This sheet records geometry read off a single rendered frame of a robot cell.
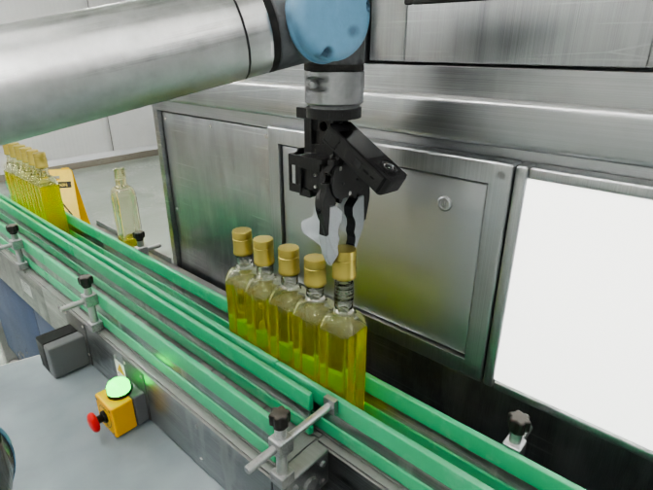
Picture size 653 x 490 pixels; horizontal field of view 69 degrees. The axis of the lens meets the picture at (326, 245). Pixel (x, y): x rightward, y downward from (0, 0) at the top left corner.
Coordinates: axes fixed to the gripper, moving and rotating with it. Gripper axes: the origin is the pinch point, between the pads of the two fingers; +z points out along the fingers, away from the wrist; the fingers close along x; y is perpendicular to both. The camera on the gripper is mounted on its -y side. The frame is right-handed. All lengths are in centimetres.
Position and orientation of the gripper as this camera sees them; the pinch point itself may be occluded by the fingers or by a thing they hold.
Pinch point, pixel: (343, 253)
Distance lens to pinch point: 67.7
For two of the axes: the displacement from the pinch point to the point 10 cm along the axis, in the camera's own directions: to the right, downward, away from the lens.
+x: -6.6, 2.9, -6.9
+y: -7.5, -2.6, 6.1
